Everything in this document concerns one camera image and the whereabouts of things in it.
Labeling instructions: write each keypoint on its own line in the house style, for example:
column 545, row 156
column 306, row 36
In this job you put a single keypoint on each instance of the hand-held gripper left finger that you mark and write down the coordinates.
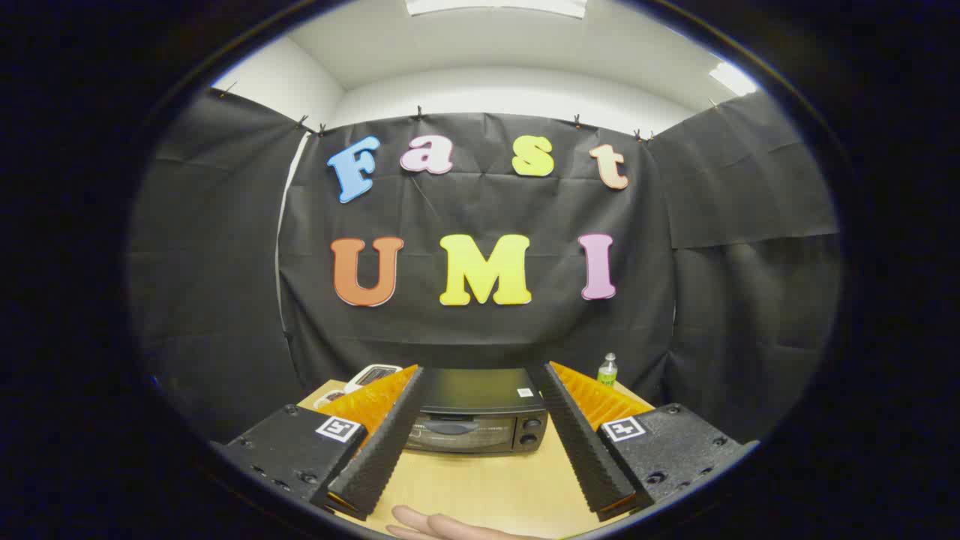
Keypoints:
column 382, row 450

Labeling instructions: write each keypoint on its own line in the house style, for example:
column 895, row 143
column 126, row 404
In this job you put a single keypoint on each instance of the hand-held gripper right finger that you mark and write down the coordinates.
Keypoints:
column 581, row 450

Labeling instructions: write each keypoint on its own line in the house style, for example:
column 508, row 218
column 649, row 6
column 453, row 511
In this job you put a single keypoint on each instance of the black toaster oven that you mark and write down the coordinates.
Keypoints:
column 480, row 390

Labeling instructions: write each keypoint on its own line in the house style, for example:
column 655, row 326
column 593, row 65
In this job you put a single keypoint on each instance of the white pop-up toaster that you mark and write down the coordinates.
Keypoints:
column 375, row 372

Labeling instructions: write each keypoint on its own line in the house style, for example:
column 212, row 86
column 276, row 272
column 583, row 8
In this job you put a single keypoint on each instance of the small white dish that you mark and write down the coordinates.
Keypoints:
column 328, row 398

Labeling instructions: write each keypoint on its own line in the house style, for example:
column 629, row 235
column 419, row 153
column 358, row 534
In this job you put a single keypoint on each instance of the green label bottle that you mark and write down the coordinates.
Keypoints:
column 607, row 371

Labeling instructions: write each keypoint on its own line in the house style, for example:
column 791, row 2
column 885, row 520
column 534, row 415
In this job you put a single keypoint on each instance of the ceiling light panel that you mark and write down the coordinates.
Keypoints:
column 733, row 79
column 495, row 6

